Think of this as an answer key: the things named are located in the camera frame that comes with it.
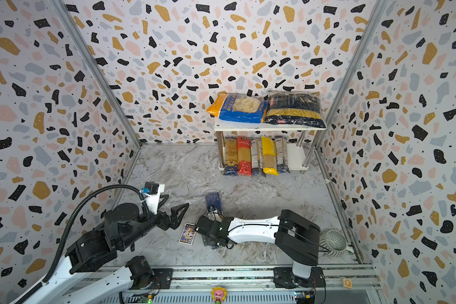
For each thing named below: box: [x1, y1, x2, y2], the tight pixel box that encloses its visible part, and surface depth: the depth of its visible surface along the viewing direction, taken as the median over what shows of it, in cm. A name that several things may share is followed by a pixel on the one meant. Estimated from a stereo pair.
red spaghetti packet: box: [236, 135, 253, 177], surface depth 106 cm
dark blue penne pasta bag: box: [263, 90, 327, 129], surface depth 82 cm
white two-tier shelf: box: [213, 117, 327, 172], surface depth 85 cm
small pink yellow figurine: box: [210, 286, 228, 304], surface depth 69 cm
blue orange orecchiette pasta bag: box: [206, 91, 268, 124], surface depth 85 cm
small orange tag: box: [342, 278, 353, 289], surface depth 74 cm
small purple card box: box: [178, 222, 197, 246], surface depth 85 cm
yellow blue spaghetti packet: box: [224, 136, 239, 177], surface depth 105 cm
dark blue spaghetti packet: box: [202, 191, 225, 223], surface depth 95 cm
